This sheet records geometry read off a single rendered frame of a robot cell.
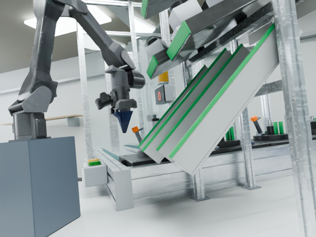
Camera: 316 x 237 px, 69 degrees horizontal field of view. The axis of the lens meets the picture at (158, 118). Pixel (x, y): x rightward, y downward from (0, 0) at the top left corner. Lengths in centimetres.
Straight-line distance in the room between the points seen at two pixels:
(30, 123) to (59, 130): 567
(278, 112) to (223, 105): 442
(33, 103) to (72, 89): 548
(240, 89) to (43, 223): 45
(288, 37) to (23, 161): 51
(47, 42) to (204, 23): 42
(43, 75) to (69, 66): 557
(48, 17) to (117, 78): 26
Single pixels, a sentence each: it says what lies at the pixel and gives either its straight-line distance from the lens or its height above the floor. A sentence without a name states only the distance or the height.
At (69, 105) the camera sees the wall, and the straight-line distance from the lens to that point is 607.
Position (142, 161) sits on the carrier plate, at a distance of 68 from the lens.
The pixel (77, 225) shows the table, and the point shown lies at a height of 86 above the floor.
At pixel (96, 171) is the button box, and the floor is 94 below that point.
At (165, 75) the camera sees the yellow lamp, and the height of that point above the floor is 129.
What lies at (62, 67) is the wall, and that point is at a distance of 634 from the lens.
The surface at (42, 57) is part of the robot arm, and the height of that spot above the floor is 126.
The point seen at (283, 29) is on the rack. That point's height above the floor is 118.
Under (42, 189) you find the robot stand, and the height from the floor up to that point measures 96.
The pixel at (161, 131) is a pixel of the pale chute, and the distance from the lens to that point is 47.
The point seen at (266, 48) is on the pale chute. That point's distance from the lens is 40.
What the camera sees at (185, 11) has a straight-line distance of 42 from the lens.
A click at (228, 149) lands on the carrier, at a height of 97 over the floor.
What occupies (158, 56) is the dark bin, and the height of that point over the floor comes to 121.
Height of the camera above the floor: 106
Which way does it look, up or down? 3 degrees up
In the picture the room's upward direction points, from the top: 5 degrees counter-clockwise
